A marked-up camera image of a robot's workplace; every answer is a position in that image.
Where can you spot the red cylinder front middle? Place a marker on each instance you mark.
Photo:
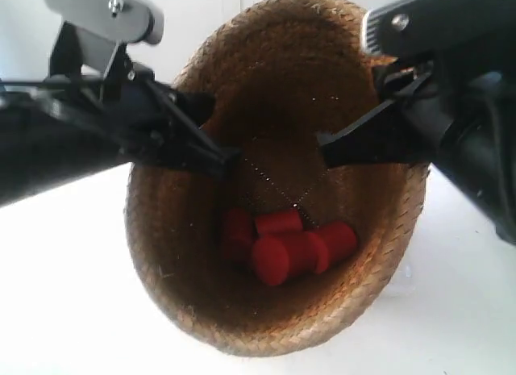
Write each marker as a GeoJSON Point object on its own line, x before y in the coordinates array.
{"type": "Point", "coordinates": [277, 258]}

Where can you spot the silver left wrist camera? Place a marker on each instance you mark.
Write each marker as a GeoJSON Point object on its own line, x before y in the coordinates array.
{"type": "Point", "coordinates": [127, 21]}

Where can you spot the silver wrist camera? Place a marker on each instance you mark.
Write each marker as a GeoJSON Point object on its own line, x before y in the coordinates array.
{"type": "Point", "coordinates": [405, 28]}
{"type": "Point", "coordinates": [127, 21]}

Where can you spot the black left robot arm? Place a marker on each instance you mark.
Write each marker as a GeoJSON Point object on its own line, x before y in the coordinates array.
{"type": "Point", "coordinates": [40, 152]}

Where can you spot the brown woven straw basket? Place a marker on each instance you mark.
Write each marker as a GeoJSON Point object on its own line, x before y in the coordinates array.
{"type": "Point", "coordinates": [281, 71]}

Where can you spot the red cylinder front right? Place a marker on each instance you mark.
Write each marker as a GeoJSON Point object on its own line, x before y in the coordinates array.
{"type": "Point", "coordinates": [332, 243]}

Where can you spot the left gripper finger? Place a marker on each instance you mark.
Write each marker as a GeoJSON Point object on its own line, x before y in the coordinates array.
{"type": "Point", "coordinates": [194, 152]}
{"type": "Point", "coordinates": [186, 111]}

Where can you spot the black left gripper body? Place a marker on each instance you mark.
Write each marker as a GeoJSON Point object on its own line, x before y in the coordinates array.
{"type": "Point", "coordinates": [97, 87]}

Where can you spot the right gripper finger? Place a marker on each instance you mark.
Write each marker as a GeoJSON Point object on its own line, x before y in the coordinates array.
{"type": "Point", "coordinates": [381, 136]}
{"type": "Point", "coordinates": [402, 82]}

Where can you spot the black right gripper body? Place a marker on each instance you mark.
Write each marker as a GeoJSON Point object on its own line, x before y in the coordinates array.
{"type": "Point", "coordinates": [461, 122]}

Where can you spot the red cylinder top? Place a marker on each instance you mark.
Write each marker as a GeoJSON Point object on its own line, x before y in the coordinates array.
{"type": "Point", "coordinates": [278, 221]}

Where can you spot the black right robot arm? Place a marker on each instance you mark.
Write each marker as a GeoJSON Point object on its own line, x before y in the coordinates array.
{"type": "Point", "coordinates": [491, 188]}

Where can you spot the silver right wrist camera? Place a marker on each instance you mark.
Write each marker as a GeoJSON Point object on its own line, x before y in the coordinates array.
{"type": "Point", "coordinates": [405, 28]}

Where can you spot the red cylinder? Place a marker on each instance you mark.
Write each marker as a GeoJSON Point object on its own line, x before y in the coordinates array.
{"type": "Point", "coordinates": [277, 258]}
{"type": "Point", "coordinates": [278, 221]}
{"type": "Point", "coordinates": [332, 243]}

